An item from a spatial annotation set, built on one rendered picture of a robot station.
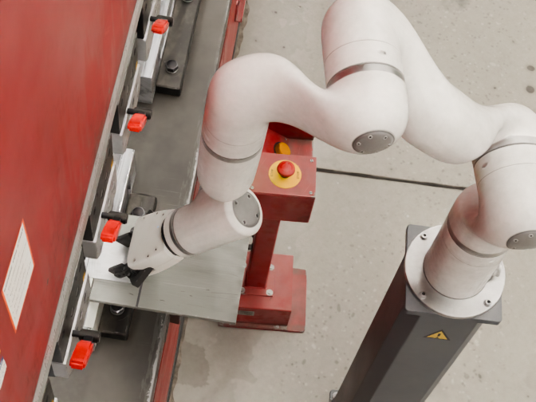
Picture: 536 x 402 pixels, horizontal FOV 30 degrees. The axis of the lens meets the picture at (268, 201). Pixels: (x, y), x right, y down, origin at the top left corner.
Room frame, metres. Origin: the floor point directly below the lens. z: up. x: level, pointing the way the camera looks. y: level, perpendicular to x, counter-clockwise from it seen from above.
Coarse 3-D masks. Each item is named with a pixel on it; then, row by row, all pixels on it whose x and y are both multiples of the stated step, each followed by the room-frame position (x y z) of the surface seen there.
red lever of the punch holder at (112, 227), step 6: (102, 216) 0.71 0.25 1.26; (108, 216) 0.70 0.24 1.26; (114, 216) 0.71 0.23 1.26; (120, 216) 0.71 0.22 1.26; (126, 216) 0.71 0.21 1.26; (108, 222) 0.68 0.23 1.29; (114, 222) 0.68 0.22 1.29; (120, 222) 0.70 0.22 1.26; (126, 222) 0.70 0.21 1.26; (108, 228) 0.66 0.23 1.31; (114, 228) 0.67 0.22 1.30; (120, 228) 0.68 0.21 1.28; (102, 234) 0.65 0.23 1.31; (108, 234) 0.65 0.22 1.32; (114, 234) 0.65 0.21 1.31; (102, 240) 0.64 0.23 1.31; (108, 240) 0.64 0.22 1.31; (114, 240) 0.64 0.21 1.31
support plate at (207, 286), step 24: (240, 240) 0.84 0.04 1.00; (192, 264) 0.78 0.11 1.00; (216, 264) 0.78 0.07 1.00; (240, 264) 0.79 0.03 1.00; (96, 288) 0.69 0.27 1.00; (120, 288) 0.70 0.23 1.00; (144, 288) 0.71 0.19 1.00; (168, 288) 0.72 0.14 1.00; (192, 288) 0.73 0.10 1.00; (216, 288) 0.74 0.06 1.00; (240, 288) 0.75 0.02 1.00; (168, 312) 0.68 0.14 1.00; (192, 312) 0.68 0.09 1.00; (216, 312) 0.69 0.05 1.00
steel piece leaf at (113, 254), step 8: (104, 248) 0.77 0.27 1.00; (112, 248) 0.78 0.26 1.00; (120, 248) 0.78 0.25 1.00; (128, 248) 0.78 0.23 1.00; (104, 256) 0.76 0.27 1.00; (112, 256) 0.76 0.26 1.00; (120, 256) 0.76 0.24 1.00; (88, 264) 0.74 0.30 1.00; (96, 264) 0.74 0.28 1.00; (104, 264) 0.74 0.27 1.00; (112, 264) 0.74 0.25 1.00; (88, 272) 0.72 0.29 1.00; (96, 272) 0.72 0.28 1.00; (104, 272) 0.73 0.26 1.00; (112, 280) 0.71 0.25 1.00; (120, 280) 0.72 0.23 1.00; (128, 280) 0.72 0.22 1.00
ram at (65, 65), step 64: (0, 0) 0.51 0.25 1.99; (64, 0) 0.67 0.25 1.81; (128, 0) 0.97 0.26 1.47; (0, 64) 0.48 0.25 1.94; (64, 64) 0.64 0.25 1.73; (0, 128) 0.45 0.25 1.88; (64, 128) 0.61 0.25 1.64; (0, 192) 0.42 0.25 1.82; (64, 192) 0.58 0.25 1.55; (0, 256) 0.39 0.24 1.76; (64, 256) 0.54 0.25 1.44; (0, 320) 0.35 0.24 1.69
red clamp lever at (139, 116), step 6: (132, 108) 0.91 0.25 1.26; (138, 108) 0.91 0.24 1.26; (144, 108) 0.91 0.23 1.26; (132, 114) 0.90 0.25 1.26; (138, 114) 0.89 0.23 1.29; (144, 114) 0.90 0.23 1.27; (150, 114) 0.91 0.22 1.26; (132, 120) 0.86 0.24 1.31; (138, 120) 0.86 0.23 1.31; (144, 120) 0.87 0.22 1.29; (132, 126) 0.84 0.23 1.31; (138, 126) 0.85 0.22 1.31
